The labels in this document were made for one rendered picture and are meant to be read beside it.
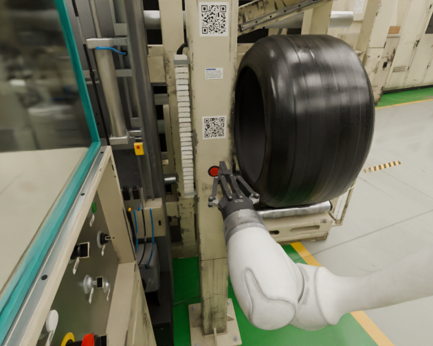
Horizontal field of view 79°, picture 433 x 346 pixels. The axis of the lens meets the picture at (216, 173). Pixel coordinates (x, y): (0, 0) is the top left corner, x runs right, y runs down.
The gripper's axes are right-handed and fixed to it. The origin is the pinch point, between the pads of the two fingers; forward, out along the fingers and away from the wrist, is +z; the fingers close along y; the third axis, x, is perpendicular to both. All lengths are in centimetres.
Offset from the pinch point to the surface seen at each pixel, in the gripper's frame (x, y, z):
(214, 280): 67, -3, 11
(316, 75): -25.6, -22.8, 3.6
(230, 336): 113, -13, 7
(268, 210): 21.7, -19.1, 6.3
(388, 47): 7, -363, 378
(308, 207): 21.3, -34.6, 5.9
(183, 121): -8.6, 10.2, 15.6
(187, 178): 11.7, 9.0, 14.6
